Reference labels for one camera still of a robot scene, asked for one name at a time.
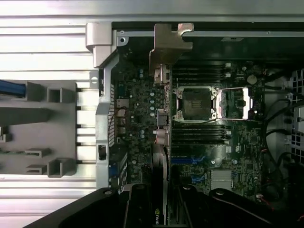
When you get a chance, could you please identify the silver chipset heatsink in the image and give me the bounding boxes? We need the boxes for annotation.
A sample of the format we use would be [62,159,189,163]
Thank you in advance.
[209,169,234,191]

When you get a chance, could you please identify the green motherboard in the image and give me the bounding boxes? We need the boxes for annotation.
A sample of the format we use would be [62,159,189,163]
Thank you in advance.
[111,48,294,214]

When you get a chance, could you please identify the open black PC case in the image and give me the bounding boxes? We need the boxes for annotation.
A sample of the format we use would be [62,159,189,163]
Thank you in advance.
[85,20,304,228]

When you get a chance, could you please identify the grey parts rack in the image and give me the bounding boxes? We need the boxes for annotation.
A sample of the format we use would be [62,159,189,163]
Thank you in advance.
[0,79,78,179]

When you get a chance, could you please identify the metal socket cover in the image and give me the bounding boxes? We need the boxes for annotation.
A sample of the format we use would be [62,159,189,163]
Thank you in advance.
[213,86,255,121]

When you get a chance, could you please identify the CPU socket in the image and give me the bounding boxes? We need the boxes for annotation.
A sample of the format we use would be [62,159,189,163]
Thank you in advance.
[172,86,218,122]

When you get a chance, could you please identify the hard disk in blue carrier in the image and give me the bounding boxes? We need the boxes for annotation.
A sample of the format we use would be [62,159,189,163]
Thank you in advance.
[0,79,26,98]

